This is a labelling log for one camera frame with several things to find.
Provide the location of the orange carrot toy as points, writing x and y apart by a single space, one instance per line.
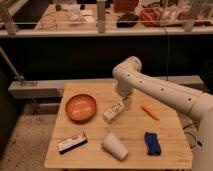
150 112

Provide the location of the metal tripod leg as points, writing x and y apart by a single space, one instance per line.
17 75

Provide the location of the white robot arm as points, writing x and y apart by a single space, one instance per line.
194 103

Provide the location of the orange basket on shelf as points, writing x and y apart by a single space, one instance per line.
149 17

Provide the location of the white paper cup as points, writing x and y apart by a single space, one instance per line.
114 146

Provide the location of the black pouch on shelf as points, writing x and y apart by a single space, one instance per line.
127 20

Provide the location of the white lotion bottle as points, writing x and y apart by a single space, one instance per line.
112 113

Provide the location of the black white eraser box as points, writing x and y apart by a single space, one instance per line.
72 142

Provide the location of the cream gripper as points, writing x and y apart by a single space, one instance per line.
127 102

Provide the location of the blue cloth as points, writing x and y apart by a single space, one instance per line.
152 143

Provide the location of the orange ceramic bowl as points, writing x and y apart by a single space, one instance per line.
81 107

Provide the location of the wooden table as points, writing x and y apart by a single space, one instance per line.
130 127

